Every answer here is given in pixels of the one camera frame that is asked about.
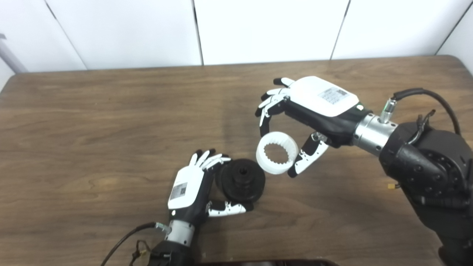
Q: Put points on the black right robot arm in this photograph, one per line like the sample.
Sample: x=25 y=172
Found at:
x=432 y=173

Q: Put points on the round black part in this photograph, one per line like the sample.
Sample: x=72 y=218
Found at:
x=244 y=184

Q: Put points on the gray wall post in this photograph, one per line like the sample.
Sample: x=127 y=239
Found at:
x=11 y=59

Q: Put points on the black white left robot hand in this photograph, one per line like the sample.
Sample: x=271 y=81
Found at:
x=186 y=188

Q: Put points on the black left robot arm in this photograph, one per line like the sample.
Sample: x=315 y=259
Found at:
x=173 y=251

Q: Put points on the black robot torso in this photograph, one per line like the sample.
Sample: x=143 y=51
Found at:
x=266 y=263

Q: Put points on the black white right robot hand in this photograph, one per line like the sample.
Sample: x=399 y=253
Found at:
x=321 y=103

